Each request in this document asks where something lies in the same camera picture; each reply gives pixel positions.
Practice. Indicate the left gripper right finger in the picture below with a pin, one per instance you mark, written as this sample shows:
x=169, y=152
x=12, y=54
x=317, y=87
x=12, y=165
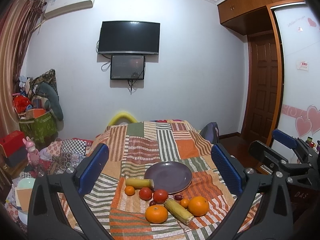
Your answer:
x=273, y=220

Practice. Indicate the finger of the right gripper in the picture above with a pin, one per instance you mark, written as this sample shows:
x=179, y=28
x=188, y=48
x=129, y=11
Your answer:
x=285, y=139

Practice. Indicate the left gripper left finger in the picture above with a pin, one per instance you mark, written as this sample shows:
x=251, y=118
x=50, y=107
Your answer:
x=46, y=218

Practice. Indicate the large orange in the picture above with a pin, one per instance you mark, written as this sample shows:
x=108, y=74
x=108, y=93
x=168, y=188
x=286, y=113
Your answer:
x=156, y=214
x=198, y=206

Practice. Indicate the small mandarin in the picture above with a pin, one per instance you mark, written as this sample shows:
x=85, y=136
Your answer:
x=129, y=190
x=184, y=203

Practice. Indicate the red tomato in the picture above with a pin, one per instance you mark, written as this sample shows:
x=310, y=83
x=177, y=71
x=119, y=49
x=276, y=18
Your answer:
x=160, y=196
x=145, y=194

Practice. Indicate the brown wooden door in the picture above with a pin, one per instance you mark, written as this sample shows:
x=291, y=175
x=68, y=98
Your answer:
x=262, y=91

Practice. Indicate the brown cardboard sheet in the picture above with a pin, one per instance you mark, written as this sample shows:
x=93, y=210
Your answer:
x=23, y=198

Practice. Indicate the pink toy figure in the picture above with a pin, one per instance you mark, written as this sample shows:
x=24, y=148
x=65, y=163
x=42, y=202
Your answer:
x=32, y=152

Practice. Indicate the checkered floral quilt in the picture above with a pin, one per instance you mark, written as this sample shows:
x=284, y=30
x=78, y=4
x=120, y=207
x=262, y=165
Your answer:
x=55, y=158

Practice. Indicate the blue grey chair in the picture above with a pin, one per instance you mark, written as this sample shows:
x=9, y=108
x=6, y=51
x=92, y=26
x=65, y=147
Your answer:
x=211, y=133

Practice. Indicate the red box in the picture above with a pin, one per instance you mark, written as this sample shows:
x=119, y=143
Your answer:
x=11, y=143

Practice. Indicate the green cardboard box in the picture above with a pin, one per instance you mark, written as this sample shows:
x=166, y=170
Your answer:
x=42, y=130

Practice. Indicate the red grape right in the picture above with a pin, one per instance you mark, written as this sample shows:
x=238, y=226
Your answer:
x=178, y=197

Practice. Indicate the red grape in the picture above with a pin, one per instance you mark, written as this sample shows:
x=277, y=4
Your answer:
x=178, y=197
x=152, y=203

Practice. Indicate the red grape left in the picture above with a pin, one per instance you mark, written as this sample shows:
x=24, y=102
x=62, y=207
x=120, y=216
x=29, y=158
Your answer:
x=152, y=203

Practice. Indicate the purple ceramic plate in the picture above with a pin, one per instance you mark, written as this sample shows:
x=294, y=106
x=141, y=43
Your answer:
x=170, y=176

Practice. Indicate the striped patchwork blanket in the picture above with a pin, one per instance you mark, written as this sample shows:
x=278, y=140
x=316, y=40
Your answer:
x=133, y=149

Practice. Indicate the grey plush toy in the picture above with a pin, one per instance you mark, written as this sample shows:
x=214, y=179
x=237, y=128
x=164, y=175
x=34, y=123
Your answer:
x=52, y=104

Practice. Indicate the white wardrobe with hearts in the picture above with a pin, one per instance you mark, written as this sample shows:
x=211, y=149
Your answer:
x=298, y=30

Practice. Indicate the yellow foam headboard pad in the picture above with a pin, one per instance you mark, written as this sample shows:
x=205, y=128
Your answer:
x=122, y=117

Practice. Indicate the wooden overhead cabinet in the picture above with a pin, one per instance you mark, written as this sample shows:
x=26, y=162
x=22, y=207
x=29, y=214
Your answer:
x=246, y=17

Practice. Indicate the striped brown curtain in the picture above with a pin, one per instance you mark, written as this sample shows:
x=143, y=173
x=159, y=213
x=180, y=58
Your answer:
x=17, y=25

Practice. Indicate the white air conditioner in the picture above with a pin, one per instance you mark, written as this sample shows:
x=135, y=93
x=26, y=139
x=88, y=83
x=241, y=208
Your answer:
x=59, y=7

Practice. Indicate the small black wall monitor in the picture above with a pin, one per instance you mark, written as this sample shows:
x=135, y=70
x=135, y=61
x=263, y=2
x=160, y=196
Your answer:
x=127, y=67

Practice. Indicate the wall mounted black television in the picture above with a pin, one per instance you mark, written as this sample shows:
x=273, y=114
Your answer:
x=129, y=37

